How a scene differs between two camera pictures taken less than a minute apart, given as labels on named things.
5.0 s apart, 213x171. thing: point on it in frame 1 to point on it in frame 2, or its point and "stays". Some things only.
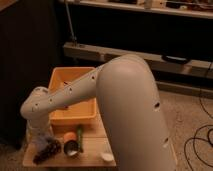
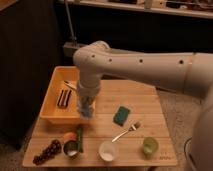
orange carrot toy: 70,136 stays
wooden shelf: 195,8 stays
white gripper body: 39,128 to 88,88
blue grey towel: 38,141 to 85,102
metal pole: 73,37 stays
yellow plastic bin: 80,113 stays
